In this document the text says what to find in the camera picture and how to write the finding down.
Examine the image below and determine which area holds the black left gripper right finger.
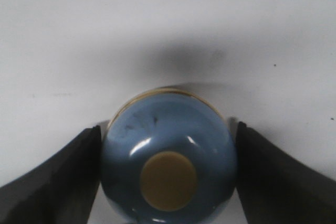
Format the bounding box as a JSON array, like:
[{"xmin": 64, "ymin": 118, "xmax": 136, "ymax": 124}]
[{"xmin": 236, "ymin": 122, "xmax": 335, "ymax": 223}]

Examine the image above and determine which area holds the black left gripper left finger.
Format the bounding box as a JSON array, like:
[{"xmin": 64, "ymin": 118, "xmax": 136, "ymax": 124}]
[{"xmin": 1, "ymin": 126, "xmax": 101, "ymax": 223}]

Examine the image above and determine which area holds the blue call bell cream base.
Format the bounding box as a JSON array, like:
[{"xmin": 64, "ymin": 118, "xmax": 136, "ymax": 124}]
[{"xmin": 100, "ymin": 88, "xmax": 237, "ymax": 223}]

